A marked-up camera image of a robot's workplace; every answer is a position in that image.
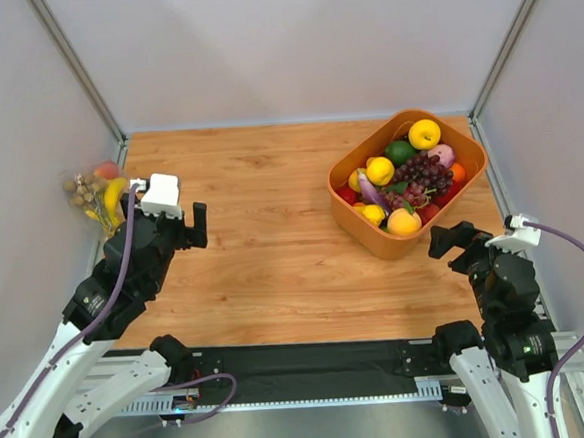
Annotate red apple in bin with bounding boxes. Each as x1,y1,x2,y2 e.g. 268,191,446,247
416,203,441,227

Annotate yellow banana bunch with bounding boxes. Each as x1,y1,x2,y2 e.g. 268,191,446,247
82,177,128,235

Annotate red grape bunch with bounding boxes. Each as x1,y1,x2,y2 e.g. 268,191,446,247
380,182,430,211

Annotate red pepper in bin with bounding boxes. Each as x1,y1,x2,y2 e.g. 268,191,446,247
335,186,359,206

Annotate left aluminium frame post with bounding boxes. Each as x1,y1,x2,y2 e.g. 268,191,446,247
25,0,127,145

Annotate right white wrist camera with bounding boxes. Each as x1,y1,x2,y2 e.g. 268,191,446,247
485,214,542,254

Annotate orange plastic bin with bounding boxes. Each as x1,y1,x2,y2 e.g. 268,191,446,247
327,108,489,260

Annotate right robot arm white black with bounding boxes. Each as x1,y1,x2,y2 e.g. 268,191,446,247
429,215,562,438

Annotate dark purple grape bunch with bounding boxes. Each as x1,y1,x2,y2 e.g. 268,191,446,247
392,153,454,194

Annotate orange fruit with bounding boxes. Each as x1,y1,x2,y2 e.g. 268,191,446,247
450,162,467,184

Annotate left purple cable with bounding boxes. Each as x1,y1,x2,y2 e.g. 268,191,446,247
0,183,161,438

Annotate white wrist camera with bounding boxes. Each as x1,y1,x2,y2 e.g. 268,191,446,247
129,173,184,220
485,214,542,254

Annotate yellow apple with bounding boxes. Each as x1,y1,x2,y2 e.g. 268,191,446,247
407,119,442,151

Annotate purple onion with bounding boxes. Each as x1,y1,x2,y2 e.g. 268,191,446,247
428,143,456,168

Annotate peach fruit front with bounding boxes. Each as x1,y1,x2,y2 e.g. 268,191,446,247
386,208,423,237

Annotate green lime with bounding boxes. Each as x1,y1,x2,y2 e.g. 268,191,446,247
383,140,417,168

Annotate grey cable duct rail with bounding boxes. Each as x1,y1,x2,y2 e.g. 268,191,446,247
117,376,457,418

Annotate aluminium frame post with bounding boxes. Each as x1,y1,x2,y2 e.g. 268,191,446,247
25,0,127,145
468,0,538,122

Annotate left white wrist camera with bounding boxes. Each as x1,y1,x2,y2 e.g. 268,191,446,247
129,173,184,220

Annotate right aluminium frame post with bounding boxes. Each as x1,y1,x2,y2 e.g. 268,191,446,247
468,0,538,122

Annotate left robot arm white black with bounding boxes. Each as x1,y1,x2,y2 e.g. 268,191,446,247
0,202,208,438

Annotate small yellow lemon front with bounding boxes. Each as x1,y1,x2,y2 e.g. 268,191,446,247
356,204,386,227

